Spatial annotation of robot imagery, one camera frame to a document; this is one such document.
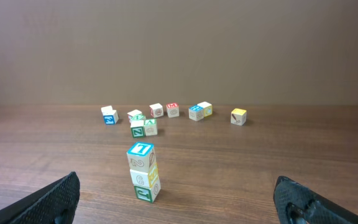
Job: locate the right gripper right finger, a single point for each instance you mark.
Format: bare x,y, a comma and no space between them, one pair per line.
297,204

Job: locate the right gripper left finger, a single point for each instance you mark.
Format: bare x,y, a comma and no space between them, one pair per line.
54,204

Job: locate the plain white picture block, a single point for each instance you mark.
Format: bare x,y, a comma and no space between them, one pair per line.
145,179

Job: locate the white block teal side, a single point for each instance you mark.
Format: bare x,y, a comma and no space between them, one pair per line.
148,194

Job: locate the white block red trim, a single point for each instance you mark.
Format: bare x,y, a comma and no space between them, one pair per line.
141,156

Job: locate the white block blue side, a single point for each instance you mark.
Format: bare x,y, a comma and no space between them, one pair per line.
111,117

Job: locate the yellow top block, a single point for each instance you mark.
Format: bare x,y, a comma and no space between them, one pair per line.
238,116

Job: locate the white block far left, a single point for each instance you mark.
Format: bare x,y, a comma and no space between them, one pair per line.
107,110

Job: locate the white block green N side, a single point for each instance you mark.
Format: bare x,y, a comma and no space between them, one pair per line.
137,129

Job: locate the green N letter block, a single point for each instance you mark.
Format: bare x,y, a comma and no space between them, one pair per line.
138,117

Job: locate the white block red side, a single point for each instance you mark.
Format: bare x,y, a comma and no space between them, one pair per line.
133,113

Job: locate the green V letter block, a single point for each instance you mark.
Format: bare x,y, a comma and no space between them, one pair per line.
150,127

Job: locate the white block yellow side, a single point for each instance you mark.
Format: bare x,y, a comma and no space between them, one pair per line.
207,108

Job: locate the blue top block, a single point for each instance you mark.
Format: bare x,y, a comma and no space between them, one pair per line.
196,112

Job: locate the white block red edge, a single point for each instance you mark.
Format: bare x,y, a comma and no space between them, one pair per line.
156,110

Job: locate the red M letter block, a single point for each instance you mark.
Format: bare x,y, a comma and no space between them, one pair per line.
172,110

